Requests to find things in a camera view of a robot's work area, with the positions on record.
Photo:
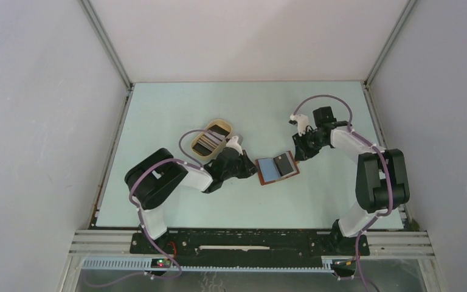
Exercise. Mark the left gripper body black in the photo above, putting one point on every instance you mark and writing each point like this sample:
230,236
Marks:
236,170

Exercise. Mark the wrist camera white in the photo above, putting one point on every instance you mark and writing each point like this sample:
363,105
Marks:
235,143
301,122

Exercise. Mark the small circuit board led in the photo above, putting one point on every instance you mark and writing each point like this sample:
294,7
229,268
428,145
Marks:
161,263

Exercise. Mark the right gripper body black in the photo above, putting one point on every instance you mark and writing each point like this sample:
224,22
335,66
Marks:
309,142

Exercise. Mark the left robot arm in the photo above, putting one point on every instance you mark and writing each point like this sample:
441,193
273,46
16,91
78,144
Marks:
154,179

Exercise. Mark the brown leather card holder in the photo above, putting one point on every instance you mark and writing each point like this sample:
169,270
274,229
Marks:
278,168

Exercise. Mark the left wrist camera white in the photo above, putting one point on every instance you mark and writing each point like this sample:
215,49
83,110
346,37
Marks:
235,143

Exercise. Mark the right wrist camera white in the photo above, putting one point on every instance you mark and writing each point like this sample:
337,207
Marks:
301,122

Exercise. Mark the aluminium frame rail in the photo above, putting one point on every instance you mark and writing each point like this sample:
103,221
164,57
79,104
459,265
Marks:
110,249

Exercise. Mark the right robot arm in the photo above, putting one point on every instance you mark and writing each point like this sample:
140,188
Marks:
381,176

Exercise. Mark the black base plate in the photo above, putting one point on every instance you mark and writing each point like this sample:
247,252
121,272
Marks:
251,248

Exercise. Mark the beige oval tray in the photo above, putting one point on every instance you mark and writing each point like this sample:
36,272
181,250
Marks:
206,154

